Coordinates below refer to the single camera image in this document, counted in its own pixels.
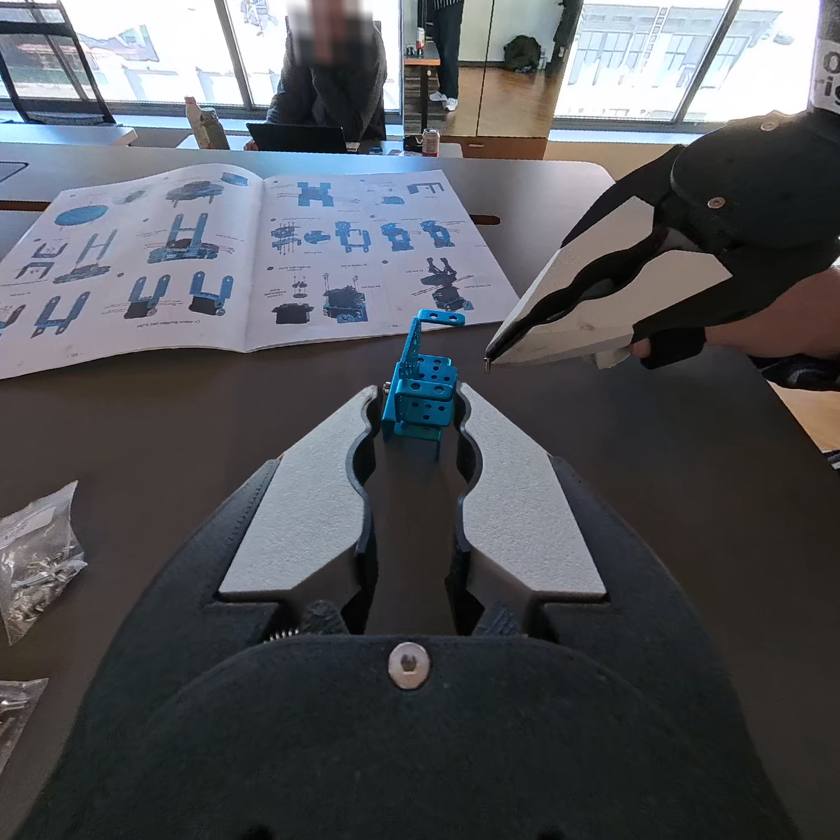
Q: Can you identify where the clear bag of screws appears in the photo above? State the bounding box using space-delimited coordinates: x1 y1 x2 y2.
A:
0 481 88 646
0 679 48 775

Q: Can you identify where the pale table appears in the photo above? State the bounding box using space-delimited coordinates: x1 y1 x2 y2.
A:
0 121 463 161

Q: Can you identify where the dark grey desk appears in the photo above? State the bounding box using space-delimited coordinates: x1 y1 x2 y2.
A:
0 141 829 840

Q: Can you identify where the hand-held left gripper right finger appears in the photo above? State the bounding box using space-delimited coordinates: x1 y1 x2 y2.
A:
448 382 607 635

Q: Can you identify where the person's right hand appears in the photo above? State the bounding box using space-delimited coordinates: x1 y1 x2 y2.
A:
632 266 840 370

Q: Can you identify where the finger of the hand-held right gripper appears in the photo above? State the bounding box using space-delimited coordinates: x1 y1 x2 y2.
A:
486 194 658 362
492 226 734 367

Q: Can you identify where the low wooden cabinet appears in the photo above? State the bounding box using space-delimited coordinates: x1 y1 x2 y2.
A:
459 134 549 160

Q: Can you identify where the wooden high table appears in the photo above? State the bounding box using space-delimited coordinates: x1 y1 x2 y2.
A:
403 56 442 135

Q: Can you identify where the black laptop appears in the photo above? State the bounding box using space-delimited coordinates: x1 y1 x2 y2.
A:
246 122 347 154

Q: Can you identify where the black office chair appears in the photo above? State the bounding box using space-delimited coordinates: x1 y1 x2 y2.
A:
0 20 118 126

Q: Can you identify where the large glass window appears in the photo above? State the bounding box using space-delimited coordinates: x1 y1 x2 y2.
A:
0 0 404 109
554 0 821 126

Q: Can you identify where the blue metal bracket assembly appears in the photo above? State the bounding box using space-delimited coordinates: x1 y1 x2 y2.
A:
381 310 467 460

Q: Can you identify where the printed instruction manual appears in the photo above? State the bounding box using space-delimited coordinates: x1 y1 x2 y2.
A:
0 163 519 382

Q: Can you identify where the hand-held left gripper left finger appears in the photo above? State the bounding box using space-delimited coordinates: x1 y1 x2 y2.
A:
217 386 383 635

